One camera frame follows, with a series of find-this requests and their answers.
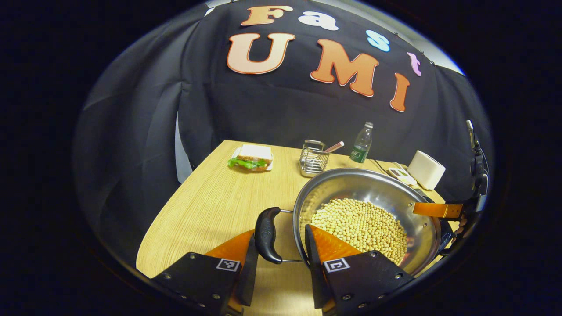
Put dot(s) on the sandwich with lettuce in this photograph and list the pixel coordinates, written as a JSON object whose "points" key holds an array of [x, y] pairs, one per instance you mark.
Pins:
{"points": [[254, 154]]}

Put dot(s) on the black backdrop cloth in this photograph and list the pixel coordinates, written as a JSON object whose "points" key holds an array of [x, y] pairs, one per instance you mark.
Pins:
{"points": [[263, 109]]}

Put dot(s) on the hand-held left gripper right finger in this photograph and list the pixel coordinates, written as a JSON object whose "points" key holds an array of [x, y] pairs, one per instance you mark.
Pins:
{"points": [[364, 281]]}

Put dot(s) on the pile of soybeans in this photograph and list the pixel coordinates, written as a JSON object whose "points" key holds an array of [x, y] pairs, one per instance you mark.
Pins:
{"points": [[364, 224]]}

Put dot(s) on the pink straw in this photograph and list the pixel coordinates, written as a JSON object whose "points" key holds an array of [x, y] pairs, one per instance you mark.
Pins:
{"points": [[333, 147]]}

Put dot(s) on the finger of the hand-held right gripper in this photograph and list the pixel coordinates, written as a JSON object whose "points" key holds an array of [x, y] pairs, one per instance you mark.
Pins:
{"points": [[437, 209]]}

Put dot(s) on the white divided bean dish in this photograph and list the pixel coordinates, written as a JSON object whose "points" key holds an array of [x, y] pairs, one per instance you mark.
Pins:
{"points": [[401, 175]]}

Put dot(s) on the clear plastic water bottle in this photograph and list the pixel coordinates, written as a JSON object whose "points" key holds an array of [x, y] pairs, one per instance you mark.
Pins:
{"points": [[361, 147]]}

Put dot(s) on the stainless steel pot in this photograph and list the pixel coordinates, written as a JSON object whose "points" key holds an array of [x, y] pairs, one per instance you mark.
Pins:
{"points": [[360, 186]]}

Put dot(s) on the white boxy appliance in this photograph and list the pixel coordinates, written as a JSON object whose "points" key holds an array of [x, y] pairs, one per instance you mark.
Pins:
{"points": [[426, 170]]}

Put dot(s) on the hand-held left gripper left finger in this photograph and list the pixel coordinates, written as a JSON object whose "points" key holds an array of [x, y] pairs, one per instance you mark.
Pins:
{"points": [[206, 276]]}

